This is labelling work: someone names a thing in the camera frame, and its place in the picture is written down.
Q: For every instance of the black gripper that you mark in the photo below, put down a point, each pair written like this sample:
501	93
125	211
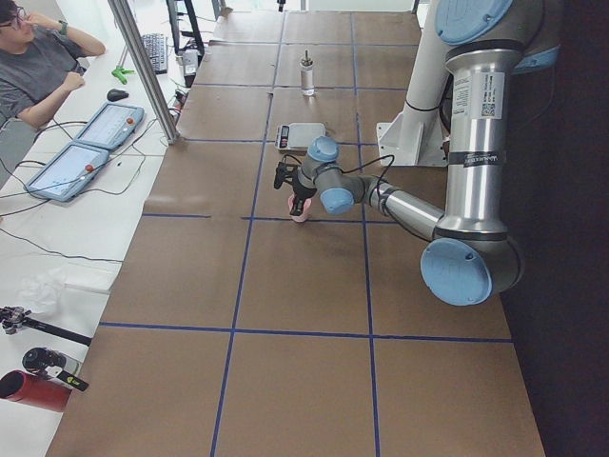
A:
303	189

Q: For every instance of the clear glass sauce bottle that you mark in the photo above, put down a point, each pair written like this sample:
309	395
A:
307	74

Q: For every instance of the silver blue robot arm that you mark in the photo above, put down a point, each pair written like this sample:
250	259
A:
455	115

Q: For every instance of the silver digital kitchen scale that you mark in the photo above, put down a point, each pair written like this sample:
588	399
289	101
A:
298	136

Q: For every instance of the blue teach pendant far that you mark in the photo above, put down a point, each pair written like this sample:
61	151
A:
110	126

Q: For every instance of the blue teach pendant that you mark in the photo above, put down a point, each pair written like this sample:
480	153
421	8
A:
67	173
110	126

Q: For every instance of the black computer mouse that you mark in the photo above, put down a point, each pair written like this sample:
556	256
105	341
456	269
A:
115	95

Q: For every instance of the black keyboard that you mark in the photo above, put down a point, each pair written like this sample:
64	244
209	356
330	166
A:
155	45

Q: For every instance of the green plastic clamp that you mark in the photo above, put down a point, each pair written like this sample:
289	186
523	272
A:
121	74

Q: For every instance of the blue teach pendant near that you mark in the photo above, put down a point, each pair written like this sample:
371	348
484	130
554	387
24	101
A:
67	173

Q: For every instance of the crumpled white paper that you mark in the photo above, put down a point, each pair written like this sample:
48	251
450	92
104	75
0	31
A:
41	293

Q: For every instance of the person in grey shirt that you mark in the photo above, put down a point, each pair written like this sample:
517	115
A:
40	65

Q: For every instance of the black tripod rod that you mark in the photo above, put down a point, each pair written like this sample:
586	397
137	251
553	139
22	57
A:
14	319

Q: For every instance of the red cylinder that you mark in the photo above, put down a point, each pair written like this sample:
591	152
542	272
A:
21	387

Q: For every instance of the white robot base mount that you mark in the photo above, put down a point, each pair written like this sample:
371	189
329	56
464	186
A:
414	138

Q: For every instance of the aluminium frame post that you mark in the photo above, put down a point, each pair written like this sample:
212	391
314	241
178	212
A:
128	27

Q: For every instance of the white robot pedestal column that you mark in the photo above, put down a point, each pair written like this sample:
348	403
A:
429	75

